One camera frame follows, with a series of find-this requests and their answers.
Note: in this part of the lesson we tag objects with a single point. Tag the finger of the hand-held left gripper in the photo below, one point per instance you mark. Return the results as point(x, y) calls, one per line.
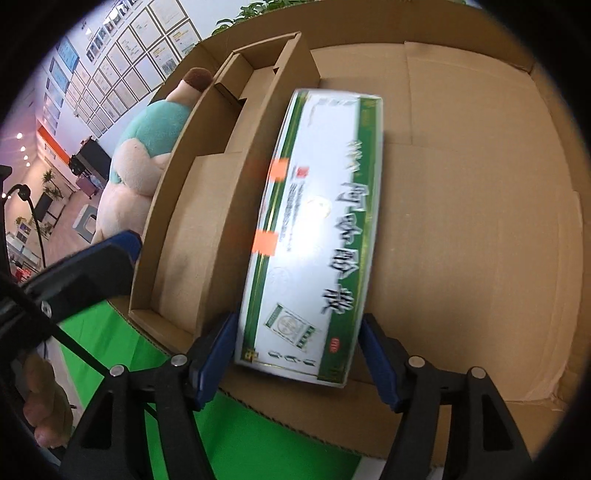
point(124, 244)

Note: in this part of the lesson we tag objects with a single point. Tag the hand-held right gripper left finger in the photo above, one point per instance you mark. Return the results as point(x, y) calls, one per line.
point(214, 355)

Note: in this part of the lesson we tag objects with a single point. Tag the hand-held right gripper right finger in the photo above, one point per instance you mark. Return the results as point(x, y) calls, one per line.
point(376, 355)

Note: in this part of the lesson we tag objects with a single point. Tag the long narrow cardboard box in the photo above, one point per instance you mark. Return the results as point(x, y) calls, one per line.
point(203, 221)

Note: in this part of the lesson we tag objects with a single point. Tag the pink and teal plush toy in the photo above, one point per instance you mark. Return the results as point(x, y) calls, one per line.
point(138, 161)

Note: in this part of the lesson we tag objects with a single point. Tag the large shallow cardboard box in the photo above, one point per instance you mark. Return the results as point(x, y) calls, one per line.
point(461, 230)

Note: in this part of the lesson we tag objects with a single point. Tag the white and green box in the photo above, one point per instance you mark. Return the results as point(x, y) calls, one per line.
point(318, 207)

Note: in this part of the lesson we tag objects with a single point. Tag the person's left hand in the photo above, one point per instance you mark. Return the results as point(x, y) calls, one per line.
point(46, 397)

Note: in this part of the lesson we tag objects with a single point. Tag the black cabinet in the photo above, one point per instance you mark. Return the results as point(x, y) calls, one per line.
point(90, 157)

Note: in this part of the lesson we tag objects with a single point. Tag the black tripod stand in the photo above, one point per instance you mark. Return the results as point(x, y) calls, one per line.
point(27, 207)

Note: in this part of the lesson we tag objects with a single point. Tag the green tablecloth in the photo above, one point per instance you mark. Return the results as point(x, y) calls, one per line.
point(277, 443)

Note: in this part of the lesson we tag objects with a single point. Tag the large leafy potted plant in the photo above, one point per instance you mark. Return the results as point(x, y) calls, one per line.
point(249, 14)

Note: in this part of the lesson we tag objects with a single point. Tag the wall of framed certificates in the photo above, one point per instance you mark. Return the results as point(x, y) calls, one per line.
point(124, 69)

